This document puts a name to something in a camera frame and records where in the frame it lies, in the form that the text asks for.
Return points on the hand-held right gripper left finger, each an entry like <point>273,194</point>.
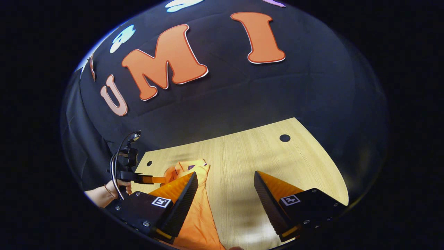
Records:
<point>180,208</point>

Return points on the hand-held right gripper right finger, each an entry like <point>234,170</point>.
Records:
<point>270,208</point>

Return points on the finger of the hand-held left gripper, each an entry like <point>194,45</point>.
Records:
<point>154,180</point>

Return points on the orange T-shirt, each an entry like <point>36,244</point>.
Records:
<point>199,222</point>

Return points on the black backdrop cloth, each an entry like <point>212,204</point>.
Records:
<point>277,97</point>

